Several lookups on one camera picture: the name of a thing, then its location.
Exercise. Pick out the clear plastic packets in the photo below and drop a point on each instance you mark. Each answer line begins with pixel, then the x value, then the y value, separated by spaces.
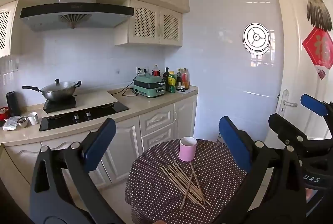
pixel 10 125

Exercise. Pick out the white wall outlet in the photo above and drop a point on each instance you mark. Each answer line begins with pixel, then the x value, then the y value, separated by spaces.
pixel 144 69

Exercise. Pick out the red diamond door decoration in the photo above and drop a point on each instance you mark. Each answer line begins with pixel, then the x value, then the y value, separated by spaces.
pixel 318 47

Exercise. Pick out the dark olive oil bottle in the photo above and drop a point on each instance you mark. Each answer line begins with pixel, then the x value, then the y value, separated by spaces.
pixel 166 78

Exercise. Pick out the wide cream lattice door cabinet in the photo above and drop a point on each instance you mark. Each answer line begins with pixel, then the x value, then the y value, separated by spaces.
pixel 145 22

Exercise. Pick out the black kettle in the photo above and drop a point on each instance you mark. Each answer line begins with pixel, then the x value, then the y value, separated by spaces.
pixel 13 104

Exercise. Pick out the grey range hood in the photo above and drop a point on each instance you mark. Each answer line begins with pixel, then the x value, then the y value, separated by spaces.
pixel 78 11

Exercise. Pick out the red label sauce bottle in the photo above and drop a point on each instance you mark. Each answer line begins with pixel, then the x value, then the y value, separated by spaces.
pixel 185 78

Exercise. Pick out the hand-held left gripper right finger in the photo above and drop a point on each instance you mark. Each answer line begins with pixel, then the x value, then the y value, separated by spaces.
pixel 234 143

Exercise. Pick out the red container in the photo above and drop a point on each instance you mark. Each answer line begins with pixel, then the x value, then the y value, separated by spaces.
pixel 4 114

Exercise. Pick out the white paper sheet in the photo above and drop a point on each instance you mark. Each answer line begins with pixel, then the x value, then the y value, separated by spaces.
pixel 192 89

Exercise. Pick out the cola bottle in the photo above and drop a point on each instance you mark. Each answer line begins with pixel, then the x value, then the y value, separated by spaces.
pixel 156 71

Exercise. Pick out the round wall vent cover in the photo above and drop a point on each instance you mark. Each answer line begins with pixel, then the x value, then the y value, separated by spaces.
pixel 256 37

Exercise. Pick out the green yellow squeeze bottle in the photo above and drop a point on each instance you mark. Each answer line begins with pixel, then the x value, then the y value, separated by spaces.
pixel 171 83

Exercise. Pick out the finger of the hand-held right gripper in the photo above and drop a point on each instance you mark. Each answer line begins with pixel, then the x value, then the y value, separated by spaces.
pixel 283 126
pixel 313 105

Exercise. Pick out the steel wok with lid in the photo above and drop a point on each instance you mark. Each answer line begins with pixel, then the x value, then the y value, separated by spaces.
pixel 59 89

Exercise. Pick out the dark soy sauce bottle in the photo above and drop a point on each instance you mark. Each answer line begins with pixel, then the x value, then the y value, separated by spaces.
pixel 179 80

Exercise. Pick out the pink cup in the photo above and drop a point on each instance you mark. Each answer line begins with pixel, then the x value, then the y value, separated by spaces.
pixel 187 151

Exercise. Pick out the narrow cream lattice door cabinet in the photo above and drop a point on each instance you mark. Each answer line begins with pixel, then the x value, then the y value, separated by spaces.
pixel 5 28

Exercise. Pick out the hanging feather decoration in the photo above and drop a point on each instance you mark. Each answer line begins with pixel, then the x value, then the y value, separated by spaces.
pixel 316 10

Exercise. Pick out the green electric grill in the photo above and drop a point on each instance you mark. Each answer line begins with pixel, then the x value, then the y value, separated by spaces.
pixel 149 86

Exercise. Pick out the cream base kitchen cabinets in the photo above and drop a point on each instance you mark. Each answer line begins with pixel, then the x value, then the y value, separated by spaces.
pixel 156 119

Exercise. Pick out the white mug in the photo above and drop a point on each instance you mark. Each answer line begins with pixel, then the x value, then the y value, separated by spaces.
pixel 32 119

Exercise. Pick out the person's right hand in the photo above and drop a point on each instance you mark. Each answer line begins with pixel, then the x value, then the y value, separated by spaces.
pixel 310 194

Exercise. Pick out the black glass gas cooktop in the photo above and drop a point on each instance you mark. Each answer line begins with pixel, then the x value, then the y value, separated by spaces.
pixel 104 112

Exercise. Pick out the white printed bag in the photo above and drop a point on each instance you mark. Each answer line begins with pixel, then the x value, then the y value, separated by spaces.
pixel 221 139

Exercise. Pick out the bunch of wooden chopsticks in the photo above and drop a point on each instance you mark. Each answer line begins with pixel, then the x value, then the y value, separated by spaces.
pixel 180 177

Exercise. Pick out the small metal bowl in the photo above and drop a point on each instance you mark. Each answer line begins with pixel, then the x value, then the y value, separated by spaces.
pixel 22 122

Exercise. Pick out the black induction cooker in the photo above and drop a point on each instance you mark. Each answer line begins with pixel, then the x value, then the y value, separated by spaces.
pixel 59 106

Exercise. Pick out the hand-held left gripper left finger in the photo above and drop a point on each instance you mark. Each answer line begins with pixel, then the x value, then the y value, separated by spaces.
pixel 100 145

